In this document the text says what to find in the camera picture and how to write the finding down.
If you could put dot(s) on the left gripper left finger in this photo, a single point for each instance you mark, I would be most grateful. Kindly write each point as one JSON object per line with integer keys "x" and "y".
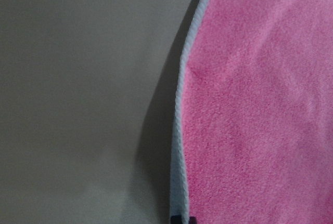
{"x": 177, "y": 219}

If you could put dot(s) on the pink towel with grey hem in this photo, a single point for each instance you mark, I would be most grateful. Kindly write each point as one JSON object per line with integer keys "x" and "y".
{"x": 252, "y": 133}

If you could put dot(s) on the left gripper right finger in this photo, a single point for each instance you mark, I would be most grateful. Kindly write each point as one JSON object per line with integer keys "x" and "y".
{"x": 192, "y": 220}

